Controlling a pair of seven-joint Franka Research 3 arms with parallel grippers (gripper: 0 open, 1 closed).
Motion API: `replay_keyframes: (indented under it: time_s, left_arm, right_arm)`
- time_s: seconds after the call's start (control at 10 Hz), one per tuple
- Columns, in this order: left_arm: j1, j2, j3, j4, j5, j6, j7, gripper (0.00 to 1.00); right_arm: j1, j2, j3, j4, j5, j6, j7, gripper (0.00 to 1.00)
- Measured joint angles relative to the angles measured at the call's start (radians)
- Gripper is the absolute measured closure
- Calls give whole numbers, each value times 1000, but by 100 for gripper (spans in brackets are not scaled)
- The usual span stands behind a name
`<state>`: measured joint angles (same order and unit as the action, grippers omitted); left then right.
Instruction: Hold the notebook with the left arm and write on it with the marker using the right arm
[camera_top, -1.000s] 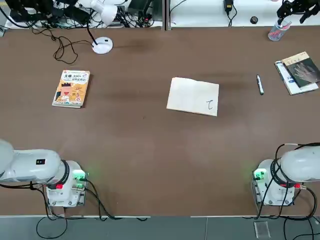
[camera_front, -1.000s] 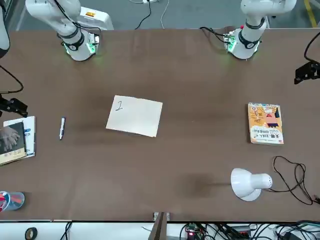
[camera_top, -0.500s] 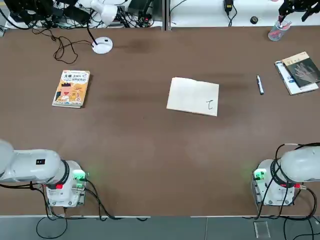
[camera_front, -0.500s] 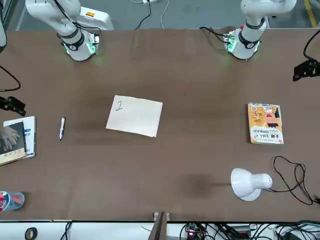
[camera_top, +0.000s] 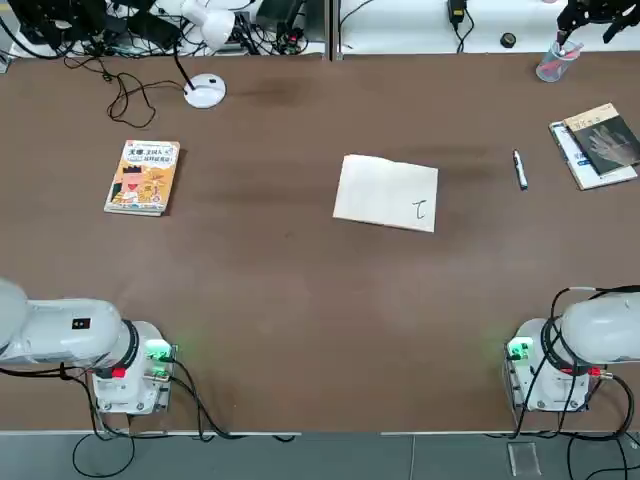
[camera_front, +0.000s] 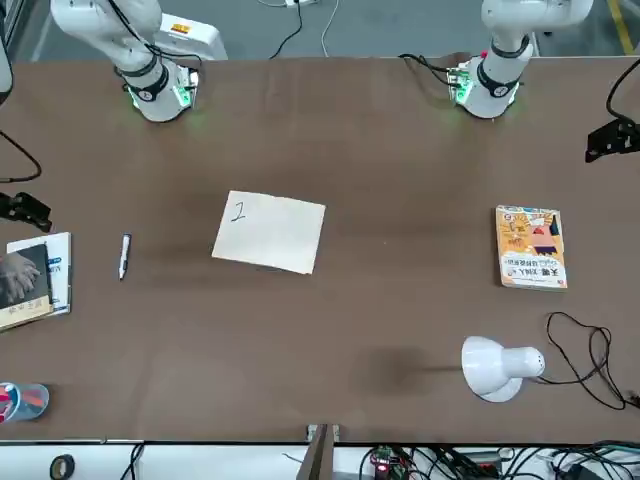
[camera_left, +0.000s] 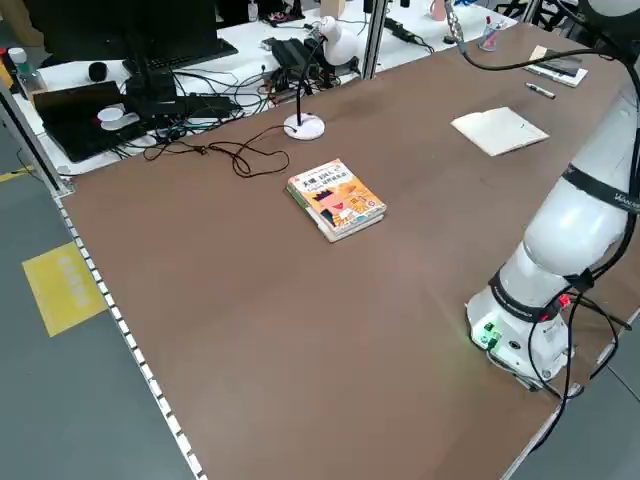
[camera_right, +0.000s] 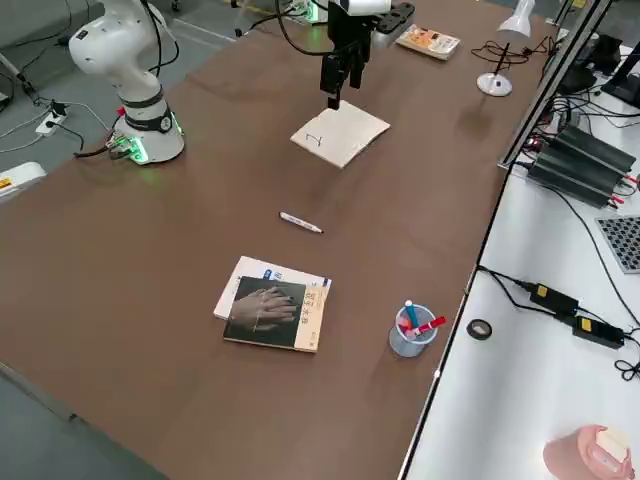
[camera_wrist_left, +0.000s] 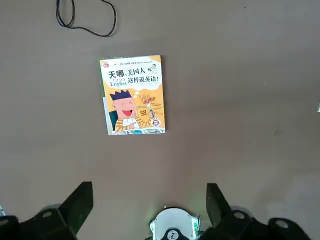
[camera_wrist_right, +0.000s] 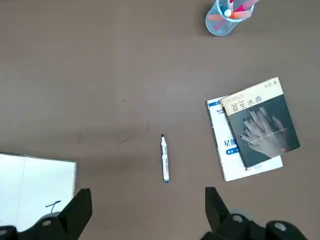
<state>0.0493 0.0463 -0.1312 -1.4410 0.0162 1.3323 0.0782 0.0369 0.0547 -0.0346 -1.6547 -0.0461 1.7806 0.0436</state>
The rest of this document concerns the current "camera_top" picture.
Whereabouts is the white and blue book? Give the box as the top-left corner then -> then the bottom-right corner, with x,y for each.
548,119 -> 640,192

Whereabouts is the pink pen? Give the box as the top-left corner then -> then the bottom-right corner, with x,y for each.
541,47 -> 584,71

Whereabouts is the orange cartoon cover book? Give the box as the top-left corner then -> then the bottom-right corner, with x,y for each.
103,139 -> 182,218

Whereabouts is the black lamp cable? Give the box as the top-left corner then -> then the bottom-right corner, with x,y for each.
63,52 -> 161,132

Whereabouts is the circuit board red light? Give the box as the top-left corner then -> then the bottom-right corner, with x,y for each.
279,30 -> 306,55

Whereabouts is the white desk lamp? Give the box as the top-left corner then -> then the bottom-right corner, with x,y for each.
169,0 -> 237,110

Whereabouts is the aluminium divider post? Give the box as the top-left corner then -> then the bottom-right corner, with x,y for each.
322,0 -> 342,62

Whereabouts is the clear plastic pen cup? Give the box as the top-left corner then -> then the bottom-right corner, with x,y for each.
535,39 -> 584,84

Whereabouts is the dark hands cover book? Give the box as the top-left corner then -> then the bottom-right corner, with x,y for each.
563,103 -> 640,177

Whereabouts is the blue and white marker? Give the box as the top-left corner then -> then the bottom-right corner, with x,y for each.
511,148 -> 530,192

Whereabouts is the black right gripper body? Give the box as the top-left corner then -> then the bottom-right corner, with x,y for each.
567,0 -> 640,20

